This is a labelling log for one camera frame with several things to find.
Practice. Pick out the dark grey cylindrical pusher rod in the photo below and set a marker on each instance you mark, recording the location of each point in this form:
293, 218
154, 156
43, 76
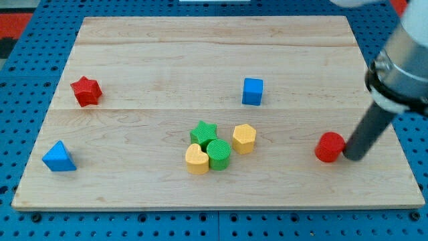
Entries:
372, 125

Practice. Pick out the red cylinder block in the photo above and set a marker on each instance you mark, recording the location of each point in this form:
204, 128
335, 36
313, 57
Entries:
329, 147

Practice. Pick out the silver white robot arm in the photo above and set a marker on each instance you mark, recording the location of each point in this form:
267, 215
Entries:
396, 80

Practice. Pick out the green star block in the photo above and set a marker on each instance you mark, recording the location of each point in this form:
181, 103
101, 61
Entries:
203, 134

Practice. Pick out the red star block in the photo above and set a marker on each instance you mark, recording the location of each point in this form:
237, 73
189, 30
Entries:
86, 91

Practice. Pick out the blue cube block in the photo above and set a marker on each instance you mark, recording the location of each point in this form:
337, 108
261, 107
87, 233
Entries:
252, 91

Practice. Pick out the yellow hexagon block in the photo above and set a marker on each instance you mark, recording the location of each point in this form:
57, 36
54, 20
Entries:
243, 141

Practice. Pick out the light wooden board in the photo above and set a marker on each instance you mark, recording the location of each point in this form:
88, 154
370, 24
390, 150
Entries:
160, 76

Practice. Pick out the green cylinder block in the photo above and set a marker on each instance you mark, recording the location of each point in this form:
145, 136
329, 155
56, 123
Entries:
219, 152

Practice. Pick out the yellow heart block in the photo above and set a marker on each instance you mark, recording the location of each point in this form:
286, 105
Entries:
197, 161

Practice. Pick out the blue triangle block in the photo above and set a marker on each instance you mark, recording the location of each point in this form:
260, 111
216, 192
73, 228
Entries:
58, 158

